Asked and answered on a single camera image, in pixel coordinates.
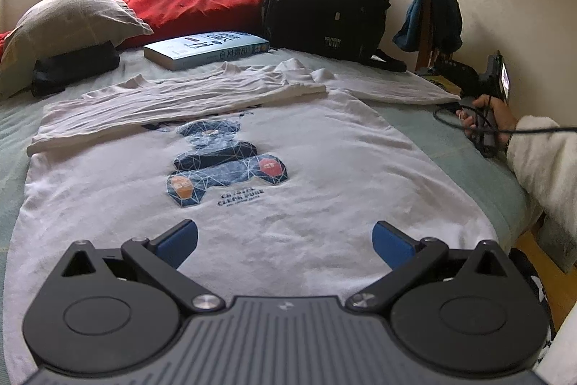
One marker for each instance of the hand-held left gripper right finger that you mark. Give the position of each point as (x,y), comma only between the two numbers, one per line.
(392,245)

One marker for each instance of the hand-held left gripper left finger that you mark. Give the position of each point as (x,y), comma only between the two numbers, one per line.
(178,243)

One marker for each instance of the white printed t-shirt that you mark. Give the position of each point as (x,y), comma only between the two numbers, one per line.
(338,164)

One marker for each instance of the person's right hand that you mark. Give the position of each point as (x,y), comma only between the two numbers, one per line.
(500,116)

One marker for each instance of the wooden chair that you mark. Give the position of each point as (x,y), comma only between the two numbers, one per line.
(426,51)

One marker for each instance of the dark teal jacket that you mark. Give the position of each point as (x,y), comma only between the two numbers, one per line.
(439,15)

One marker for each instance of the blue book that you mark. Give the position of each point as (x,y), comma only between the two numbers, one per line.
(203,49)

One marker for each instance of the person's white fleece jacket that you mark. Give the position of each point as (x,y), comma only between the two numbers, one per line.
(559,358)

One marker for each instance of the black pouch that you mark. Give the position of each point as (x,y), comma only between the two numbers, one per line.
(72,69)

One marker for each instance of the red quilt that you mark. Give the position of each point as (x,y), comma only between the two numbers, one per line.
(194,8)

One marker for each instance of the grey pillow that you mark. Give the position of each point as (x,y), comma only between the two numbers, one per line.
(72,24)

